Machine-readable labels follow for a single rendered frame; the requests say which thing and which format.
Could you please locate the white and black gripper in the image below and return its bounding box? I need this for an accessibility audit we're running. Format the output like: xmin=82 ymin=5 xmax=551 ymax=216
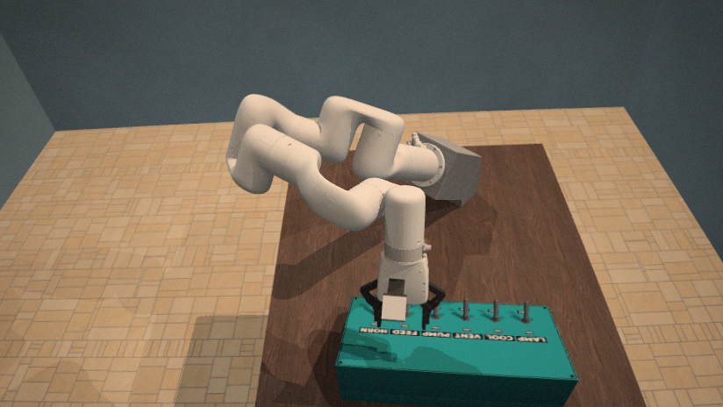
xmin=360 ymin=251 xmax=446 ymax=330

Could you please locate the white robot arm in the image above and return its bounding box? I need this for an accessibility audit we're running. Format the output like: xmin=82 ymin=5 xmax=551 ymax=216
xmin=225 ymin=94 xmax=445 ymax=262

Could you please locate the teal switch console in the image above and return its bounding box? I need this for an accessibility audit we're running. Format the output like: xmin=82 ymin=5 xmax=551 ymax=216
xmin=335 ymin=296 xmax=579 ymax=407

